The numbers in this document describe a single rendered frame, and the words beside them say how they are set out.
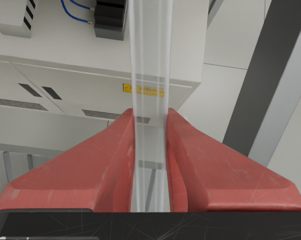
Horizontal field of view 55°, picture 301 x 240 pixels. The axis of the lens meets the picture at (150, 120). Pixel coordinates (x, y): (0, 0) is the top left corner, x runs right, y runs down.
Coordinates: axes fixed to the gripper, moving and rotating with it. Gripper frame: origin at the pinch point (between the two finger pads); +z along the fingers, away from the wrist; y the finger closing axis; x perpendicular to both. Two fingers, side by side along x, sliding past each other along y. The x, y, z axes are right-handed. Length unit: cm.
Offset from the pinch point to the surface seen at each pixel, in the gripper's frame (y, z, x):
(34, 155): 10.1, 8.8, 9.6
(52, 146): 37, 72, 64
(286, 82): -9.3, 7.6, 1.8
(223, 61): -30, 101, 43
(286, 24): -9.2, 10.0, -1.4
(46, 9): 18.7, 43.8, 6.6
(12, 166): 12.4, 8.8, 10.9
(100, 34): 8.7, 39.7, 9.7
